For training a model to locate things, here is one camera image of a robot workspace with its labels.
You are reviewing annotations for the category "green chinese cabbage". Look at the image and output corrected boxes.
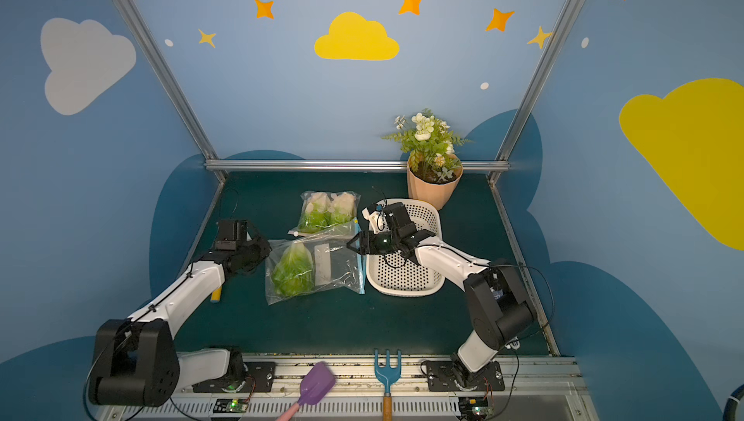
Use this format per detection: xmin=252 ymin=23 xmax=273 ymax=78
xmin=270 ymin=242 xmax=315 ymax=298

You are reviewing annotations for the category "clear zip-top bag blue seal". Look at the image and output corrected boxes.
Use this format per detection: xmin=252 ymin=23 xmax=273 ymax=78
xmin=265 ymin=235 xmax=365 ymax=305

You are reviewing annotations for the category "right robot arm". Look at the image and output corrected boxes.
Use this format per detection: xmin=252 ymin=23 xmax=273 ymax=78
xmin=347 ymin=202 xmax=538 ymax=375

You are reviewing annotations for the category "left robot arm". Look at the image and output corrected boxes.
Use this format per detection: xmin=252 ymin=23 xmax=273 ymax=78
xmin=83 ymin=220 xmax=271 ymax=407

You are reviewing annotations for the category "pink-dotted bag of cabbages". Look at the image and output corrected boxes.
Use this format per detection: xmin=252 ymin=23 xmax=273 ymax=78
xmin=288 ymin=191 xmax=360 ymax=237

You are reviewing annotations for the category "white perforated plastic basket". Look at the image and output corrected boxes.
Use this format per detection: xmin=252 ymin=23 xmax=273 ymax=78
xmin=365 ymin=198 xmax=445 ymax=297

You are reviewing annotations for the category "yellow toy spatula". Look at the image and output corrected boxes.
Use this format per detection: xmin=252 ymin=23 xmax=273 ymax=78
xmin=210 ymin=287 xmax=223 ymax=304

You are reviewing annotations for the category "potted artificial flower plant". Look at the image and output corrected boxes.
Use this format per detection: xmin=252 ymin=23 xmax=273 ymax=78
xmin=383 ymin=108 xmax=468 ymax=210

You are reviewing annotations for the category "teal toy garden rake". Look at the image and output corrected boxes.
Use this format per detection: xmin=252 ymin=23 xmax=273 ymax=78
xmin=374 ymin=349 xmax=402 ymax=421

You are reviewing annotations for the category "purple toy shovel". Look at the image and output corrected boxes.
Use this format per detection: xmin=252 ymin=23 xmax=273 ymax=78
xmin=277 ymin=361 xmax=337 ymax=421

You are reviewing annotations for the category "left circuit board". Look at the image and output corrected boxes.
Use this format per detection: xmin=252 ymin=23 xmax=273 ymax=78
xmin=212 ymin=398 xmax=250 ymax=415

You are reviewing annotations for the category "circuit board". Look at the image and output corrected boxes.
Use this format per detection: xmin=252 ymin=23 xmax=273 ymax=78
xmin=458 ymin=398 xmax=493 ymax=421
xmin=212 ymin=398 xmax=250 ymax=415

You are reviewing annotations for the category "right circuit board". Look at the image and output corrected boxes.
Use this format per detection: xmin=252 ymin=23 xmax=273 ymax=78
xmin=458 ymin=398 xmax=493 ymax=421

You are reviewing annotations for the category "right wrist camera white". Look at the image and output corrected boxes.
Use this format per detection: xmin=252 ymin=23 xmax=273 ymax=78
xmin=362 ymin=202 xmax=389 ymax=233

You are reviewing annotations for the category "aluminium back frame rail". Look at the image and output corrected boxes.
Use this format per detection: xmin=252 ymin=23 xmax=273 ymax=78
xmin=204 ymin=158 xmax=511 ymax=174

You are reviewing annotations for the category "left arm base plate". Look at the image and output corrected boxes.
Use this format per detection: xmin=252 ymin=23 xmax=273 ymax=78
xmin=192 ymin=361 xmax=276 ymax=394

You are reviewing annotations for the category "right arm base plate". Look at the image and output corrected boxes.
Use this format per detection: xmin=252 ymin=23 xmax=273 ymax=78
xmin=420 ymin=360 xmax=506 ymax=392

